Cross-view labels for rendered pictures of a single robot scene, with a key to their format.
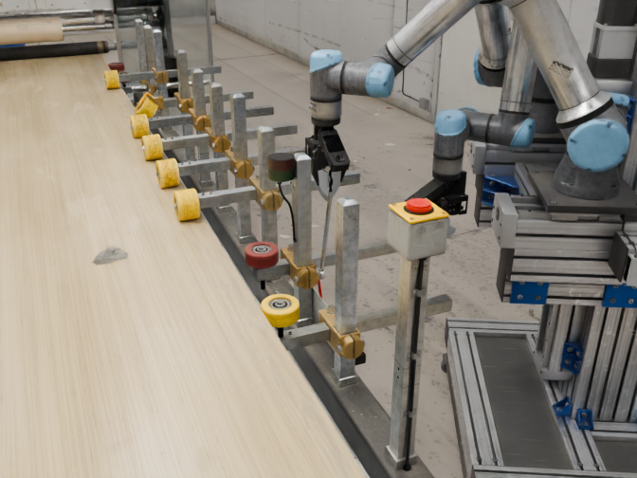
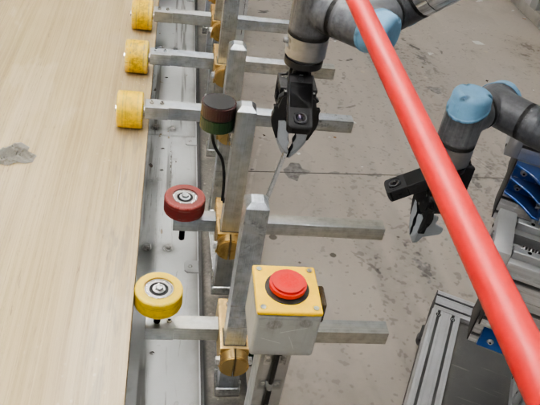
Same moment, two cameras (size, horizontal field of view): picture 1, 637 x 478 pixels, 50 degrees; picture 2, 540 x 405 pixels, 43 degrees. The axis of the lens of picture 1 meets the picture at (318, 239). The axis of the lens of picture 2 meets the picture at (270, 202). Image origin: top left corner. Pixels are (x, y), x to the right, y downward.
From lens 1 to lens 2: 0.51 m
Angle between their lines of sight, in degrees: 14
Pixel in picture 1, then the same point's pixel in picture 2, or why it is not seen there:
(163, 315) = (20, 261)
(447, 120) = (463, 102)
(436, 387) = (401, 360)
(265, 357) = (97, 366)
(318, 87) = (297, 19)
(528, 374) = (501, 392)
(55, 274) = not seen: outside the picture
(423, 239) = (276, 335)
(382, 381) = not seen: hidden behind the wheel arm
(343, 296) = (233, 306)
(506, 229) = not seen: hidden behind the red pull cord
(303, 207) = (238, 167)
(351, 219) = (255, 226)
